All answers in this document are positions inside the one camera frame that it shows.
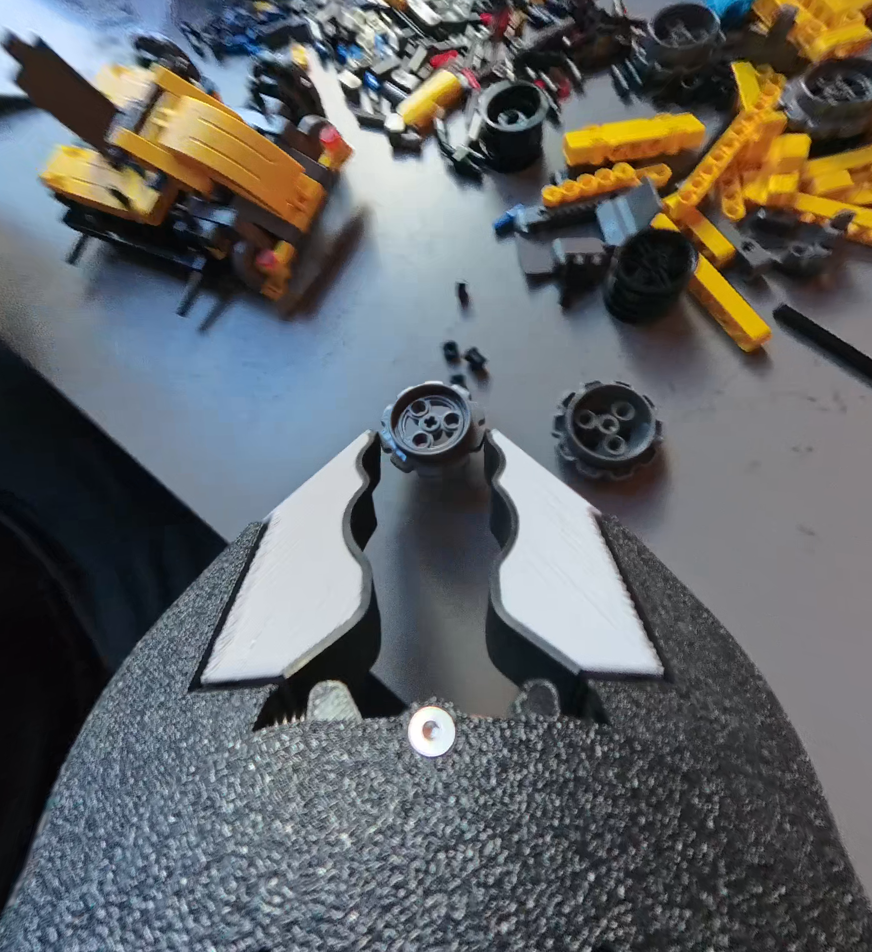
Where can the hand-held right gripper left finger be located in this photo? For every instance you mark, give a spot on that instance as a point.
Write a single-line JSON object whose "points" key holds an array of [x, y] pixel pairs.
{"points": [[294, 595]]}

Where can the blue plastic toy part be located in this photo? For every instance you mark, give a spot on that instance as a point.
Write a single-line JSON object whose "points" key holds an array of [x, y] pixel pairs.
{"points": [[729, 6]]}

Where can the grey desk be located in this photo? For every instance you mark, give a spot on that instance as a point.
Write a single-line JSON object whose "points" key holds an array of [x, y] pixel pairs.
{"points": [[257, 387]]}

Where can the black yellow toy block vehicle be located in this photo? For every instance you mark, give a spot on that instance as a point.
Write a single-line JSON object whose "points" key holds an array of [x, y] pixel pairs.
{"points": [[205, 163]]}

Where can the pile of building block parts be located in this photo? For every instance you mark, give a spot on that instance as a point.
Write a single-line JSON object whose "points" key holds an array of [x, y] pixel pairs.
{"points": [[740, 171]]}

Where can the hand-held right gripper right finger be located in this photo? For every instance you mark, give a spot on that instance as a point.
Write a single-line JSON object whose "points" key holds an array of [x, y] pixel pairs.
{"points": [[569, 595]]}

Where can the grey toothed toy wheel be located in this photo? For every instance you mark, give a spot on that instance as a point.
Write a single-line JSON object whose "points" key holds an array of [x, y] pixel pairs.
{"points": [[432, 428], [607, 431]]}

